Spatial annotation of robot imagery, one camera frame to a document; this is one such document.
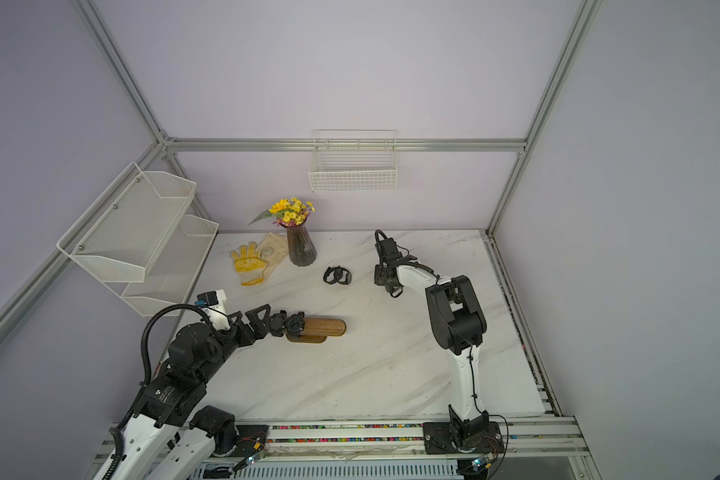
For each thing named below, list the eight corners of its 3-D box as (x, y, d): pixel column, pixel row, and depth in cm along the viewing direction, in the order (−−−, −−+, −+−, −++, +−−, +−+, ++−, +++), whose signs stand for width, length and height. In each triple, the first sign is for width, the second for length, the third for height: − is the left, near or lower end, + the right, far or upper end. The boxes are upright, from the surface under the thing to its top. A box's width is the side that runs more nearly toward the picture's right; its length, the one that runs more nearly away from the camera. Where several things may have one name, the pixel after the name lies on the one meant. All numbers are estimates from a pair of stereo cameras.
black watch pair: (324, 284, 106) (323, 279, 104) (325, 270, 110) (324, 265, 108) (352, 284, 106) (351, 279, 104) (352, 270, 110) (352, 265, 108)
